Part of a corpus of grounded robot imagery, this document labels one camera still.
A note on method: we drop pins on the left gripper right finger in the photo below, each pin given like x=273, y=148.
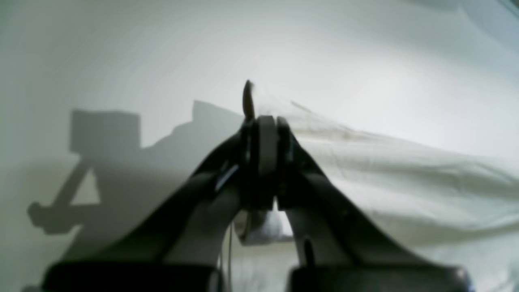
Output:
x=339, y=248

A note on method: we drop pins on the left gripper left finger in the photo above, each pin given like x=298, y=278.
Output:
x=153, y=218

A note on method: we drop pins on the light grey T-shirt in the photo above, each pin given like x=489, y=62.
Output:
x=448, y=207

